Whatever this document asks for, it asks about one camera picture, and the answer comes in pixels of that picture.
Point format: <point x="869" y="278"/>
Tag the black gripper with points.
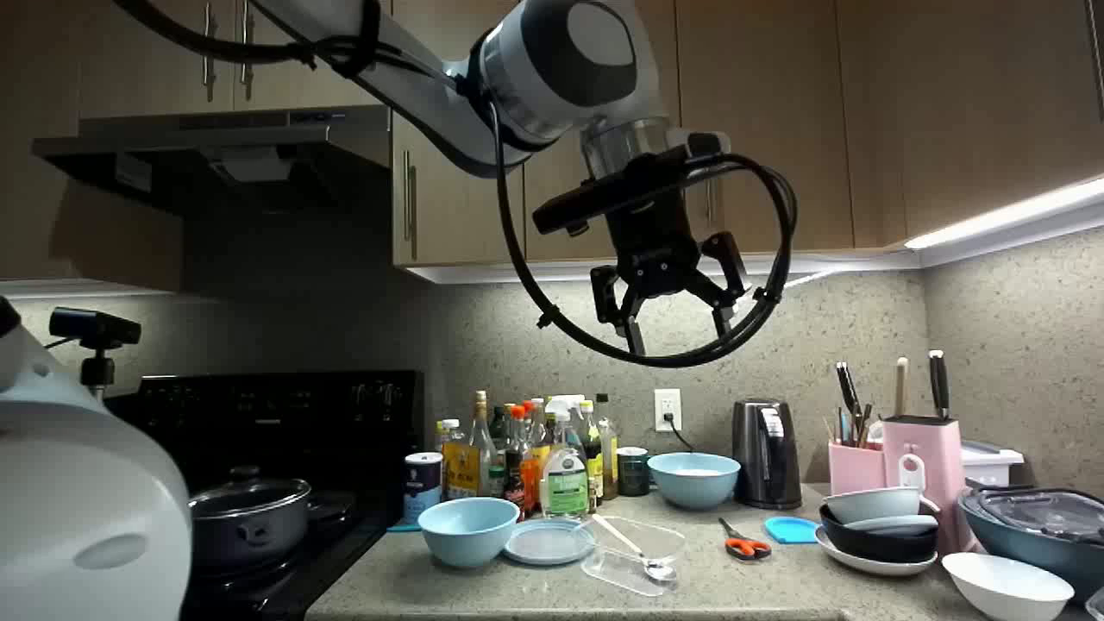
<point x="658" y="226"/>

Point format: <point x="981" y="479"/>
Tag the metal spoon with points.
<point x="658" y="568"/>

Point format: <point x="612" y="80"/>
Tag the light blue bowl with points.
<point x="467" y="535"/>
<point x="696" y="486"/>

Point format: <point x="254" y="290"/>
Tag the grey blue bowl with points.
<point x="873" y="506"/>

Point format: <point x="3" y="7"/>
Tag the black bowl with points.
<point x="881" y="540"/>

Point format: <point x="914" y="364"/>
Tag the white bowl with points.
<point x="1004" y="587"/>

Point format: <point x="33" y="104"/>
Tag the dark bottle black cap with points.
<point x="607" y="462"/>

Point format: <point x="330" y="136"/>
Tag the dark round jar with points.
<point x="631" y="470"/>

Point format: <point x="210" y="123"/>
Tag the black steel kettle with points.
<point x="763" y="462"/>

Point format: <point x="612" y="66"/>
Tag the clear spray bottle green label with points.
<point x="566" y="486"/>

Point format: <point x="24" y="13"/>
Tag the orange sauce bottle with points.
<point x="525" y="479"/>

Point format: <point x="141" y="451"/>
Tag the dark green glass bottle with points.
<point x="499" y="462"/>

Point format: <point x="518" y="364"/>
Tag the pink utensil holder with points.
<point x="855" y="470"/>

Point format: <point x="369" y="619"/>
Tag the amber oil bottle yellow label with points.
<point x="464" y="467"/>

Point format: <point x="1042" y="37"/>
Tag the small blue lid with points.
<point x="792" y="529"/>

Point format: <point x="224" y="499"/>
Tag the white small plate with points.
<point x="550" y="540"/>

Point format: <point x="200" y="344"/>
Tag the clear plastic container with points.
<point x="607" y="571"/>

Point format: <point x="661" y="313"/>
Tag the wooden upper cabinets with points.
<point x="920" y="117"/>

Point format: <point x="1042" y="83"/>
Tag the pink knife block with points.
<point x="927" y="451"/>

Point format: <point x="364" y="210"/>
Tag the blue white salt canister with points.
<point x="422" y="487"/>

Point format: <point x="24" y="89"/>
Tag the under-cabinet light strip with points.
<point x="1000" y="217"/>

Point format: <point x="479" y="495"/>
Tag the small white appliance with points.
<point x="992" y="464"/>

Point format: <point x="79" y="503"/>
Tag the black coffee machine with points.
<point x="299" y="425"/>

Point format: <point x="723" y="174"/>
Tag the large dark blue dish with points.
<point x="1035" y="529"/>

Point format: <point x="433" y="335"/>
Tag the steel range hood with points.
<point x="229" y="149"/>

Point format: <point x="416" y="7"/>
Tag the dark glass pot lid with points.
<point x="245" y="491"/>

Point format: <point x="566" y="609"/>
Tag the black cooking pot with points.
<point x="245" y="540"/>

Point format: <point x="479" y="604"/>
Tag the black webcam on stand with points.
<point x="96" y="328"/>

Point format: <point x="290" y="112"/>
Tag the white wall outlet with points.
<point x="668" y="409"/>

